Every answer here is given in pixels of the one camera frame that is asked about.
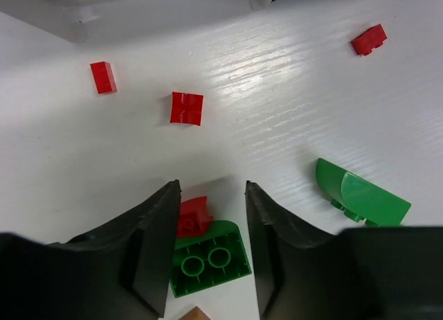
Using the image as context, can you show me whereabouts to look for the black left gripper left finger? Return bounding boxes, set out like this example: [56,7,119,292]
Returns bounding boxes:
[1,180,181,319]

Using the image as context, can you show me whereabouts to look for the white slatted container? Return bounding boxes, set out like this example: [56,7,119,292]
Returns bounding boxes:
[1,0,275,43]

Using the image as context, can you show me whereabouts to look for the green slope lego brick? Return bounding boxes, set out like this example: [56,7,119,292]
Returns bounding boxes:
[315,158,411,227]

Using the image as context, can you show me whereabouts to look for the red curved lego piece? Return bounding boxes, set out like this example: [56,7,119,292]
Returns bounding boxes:
[177,196,213,238]

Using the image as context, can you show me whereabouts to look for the tiny red lego stud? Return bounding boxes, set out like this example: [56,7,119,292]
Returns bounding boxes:
[350,24,387,56]

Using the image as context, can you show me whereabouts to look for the tiny red lego piece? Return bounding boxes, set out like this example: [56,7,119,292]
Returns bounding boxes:
[90,61,117,94]

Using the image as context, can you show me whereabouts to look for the small red lego piece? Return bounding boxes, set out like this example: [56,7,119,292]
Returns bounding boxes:
[170,91,204,126]

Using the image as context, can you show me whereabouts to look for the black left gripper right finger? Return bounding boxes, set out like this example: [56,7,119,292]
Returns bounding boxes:
[245,182,442,319]

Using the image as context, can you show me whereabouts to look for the green square lego brick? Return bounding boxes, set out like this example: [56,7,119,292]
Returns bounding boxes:
[170,220,251,298]

